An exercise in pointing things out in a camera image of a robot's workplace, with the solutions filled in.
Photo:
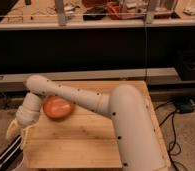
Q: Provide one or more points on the black box right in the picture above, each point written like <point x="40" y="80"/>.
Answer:
<point x="185" y="65"/>

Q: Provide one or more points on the metal shelf rail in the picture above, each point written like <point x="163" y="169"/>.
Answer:
<point x="152" y="76"/>

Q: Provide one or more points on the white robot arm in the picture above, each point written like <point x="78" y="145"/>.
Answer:
<point x="138" y="144"/>

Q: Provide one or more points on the wooden table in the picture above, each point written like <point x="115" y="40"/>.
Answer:
<point x="85" y="140"/>

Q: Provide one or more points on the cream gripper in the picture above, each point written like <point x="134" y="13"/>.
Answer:
<point x="8" y="156"/>

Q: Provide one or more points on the orange ceramic bowl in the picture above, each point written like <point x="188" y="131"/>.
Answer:
<point x="57" y="108"/>

